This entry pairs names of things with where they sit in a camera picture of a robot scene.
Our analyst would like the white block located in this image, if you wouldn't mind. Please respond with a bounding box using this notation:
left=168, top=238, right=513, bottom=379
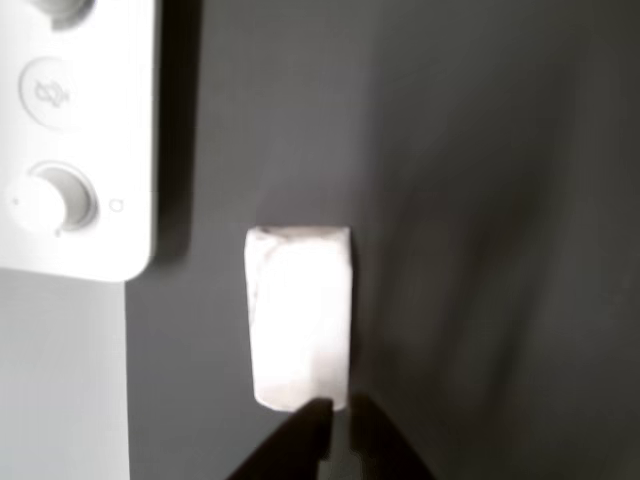
left=243, top=224, right=354, bottom=414

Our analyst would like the dark grey table mat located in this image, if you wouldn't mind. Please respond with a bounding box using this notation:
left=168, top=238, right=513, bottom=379
left=122, top=0, right=640, bottom=480

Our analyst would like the white control device with knobs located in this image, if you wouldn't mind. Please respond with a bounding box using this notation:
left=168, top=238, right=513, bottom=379
left=0, top=0, right=154, bottom=282

